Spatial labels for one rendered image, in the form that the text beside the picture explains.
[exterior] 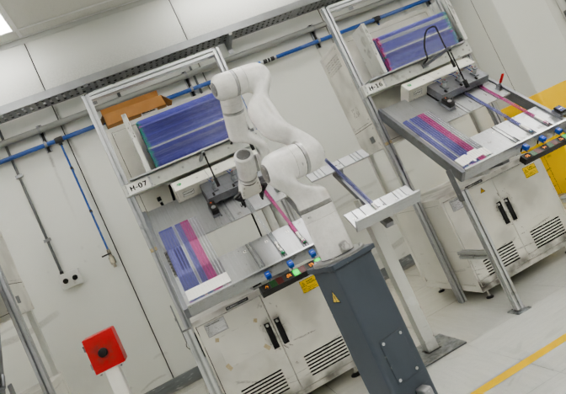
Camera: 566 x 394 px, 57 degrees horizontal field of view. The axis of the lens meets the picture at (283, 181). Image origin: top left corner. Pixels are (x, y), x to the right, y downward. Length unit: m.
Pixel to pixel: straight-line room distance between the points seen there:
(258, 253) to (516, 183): 1.58
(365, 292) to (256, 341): 0.99
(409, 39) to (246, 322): 1.88
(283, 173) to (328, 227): 0.24
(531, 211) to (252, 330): 1.69
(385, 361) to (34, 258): 3.10
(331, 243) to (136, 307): 2.69
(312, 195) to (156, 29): 3.11
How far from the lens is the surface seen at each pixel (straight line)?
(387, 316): 1.79
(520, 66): 4.97
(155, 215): 2.73
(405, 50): 3.23
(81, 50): 4.57
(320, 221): 1.73
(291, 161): 1.72
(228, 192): 2.63
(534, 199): 3.26
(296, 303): 2.63
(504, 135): 2.92
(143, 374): 4.29
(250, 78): 1.93
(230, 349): 2.60
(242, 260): 2.35
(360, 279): 1.74
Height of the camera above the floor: 0.94
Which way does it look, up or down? 2 degrees up
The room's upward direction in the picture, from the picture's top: 25 degrees counter-clockwise
